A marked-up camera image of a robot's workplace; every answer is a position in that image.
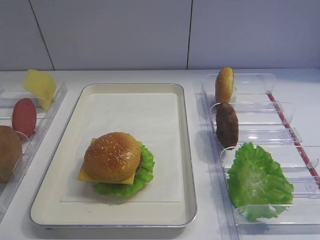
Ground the sesame top bun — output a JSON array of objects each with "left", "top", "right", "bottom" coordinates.
[{"left": 83, "top": 131, "right": 142, "bottom": 183}]

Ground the brown meat patty in burger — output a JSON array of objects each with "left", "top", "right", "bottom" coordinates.
[{"left": 135, "top": 153, "right": 144, "bottom": 175}]

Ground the green lettuce leaf in burger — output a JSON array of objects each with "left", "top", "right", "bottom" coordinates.
[{"left": 93, "top": 144, "right": 155, "bottom": 198}]

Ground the brown meat patty in rack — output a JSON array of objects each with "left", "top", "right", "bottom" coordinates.
[{"left": 216, "top": 102, "right": 239, "bottom": 149}]

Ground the green lettuce leaf in rack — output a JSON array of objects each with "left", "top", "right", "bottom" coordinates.
[{"left": 227, "top": 142, "right": 294, "bottom": 222}]

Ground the yellow cheese slice in rack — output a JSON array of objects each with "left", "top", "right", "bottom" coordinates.
[{"left": 22, "top": 69, "right": 57, "bottom": 110}]

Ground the red tomato slice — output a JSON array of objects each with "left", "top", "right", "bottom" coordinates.
[{"left": 12, "top": 98, "right": 37, "bottom": 140}]

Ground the white tray liner paper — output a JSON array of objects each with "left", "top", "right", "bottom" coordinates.
[{"left": 60, "top": 93, "right": 183, "bottom": 203}]

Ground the small bun in rack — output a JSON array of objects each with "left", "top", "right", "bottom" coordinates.
[{"left": 215, "top": 66, "right": 235, "bottom": 103}]

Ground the clear acrylic right food rack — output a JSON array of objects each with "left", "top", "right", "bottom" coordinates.
[{"left": 197, "top": 73, "right": 320, "bottom": 240}]

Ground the clear acrylic food rack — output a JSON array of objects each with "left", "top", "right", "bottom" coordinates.
[
  {"left": 0, "top": 82, "right": 68, "bottom": 219},
  {"left": 197, "top": 73, "right": 320, "bottom": 240}
]

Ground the clear acrylic left food rack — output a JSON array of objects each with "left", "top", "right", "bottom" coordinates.
[{"left": 0, "top": 82, "right": 68, "bottom": 219}]

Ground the white metal serving tray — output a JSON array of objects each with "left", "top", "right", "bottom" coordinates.
[{"left": 30, "top": 83, "right": 197, "bottom": 228}]

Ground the flat bottom bun slice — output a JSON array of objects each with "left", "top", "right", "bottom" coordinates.
[{"left": 0, "top": 125, "right": 22, "bottom": 184}]

